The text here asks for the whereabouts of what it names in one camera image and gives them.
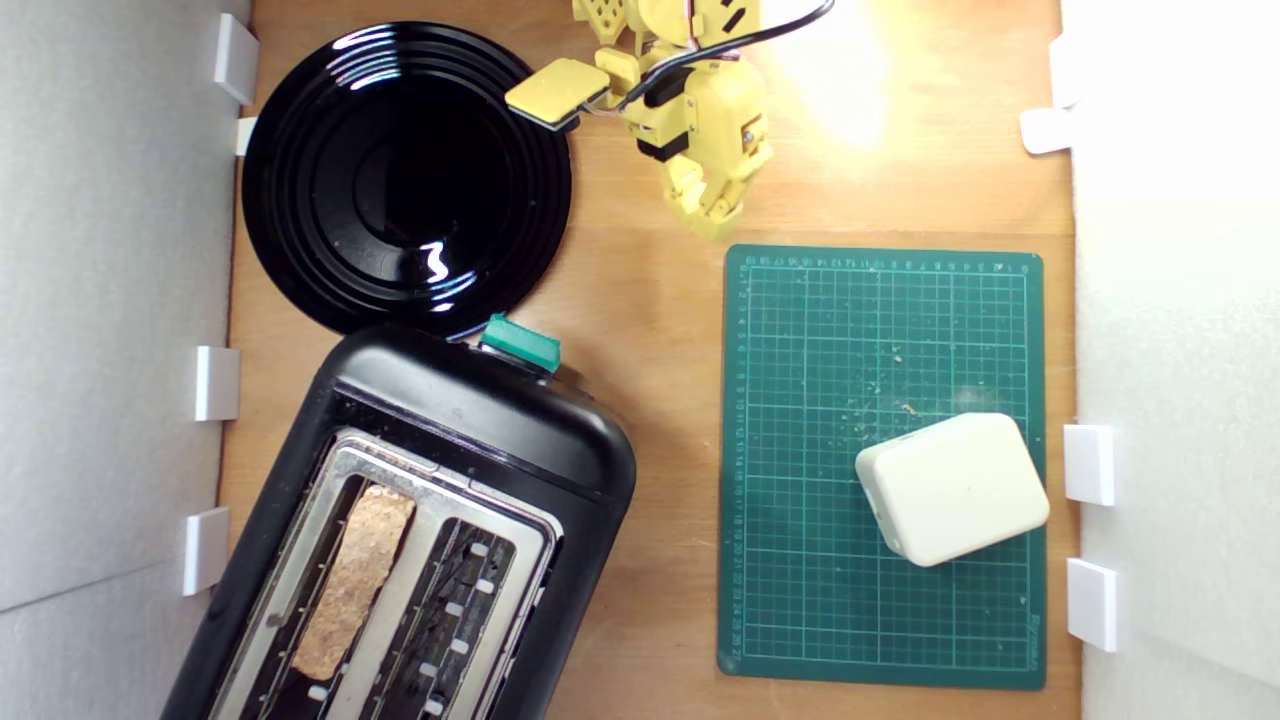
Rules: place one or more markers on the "brown bread slice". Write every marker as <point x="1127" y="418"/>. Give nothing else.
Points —
<point x="355" y="580"/>

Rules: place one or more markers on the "green toaster lever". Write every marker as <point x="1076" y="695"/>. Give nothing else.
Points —
<point x="520" y="342"/>

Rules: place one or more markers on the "black two-slot toaster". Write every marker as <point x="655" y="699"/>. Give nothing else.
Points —
<point x="480" y="440"/>

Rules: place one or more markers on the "black plate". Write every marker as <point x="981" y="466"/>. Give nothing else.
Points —
<point x="400" y="170"/>

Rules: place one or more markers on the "green cutting mat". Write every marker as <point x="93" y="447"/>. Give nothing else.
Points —
<point x="800" y="500"/>

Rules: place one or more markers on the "white block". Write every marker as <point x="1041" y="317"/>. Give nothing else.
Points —
<point x="955" y="490"/>

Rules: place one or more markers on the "yellow wrist camera mount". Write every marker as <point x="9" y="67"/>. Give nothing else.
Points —
<point x="555" y="90"/>

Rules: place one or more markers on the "small white wall clip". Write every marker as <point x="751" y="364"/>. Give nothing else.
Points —
<point x="245" y="135"/>

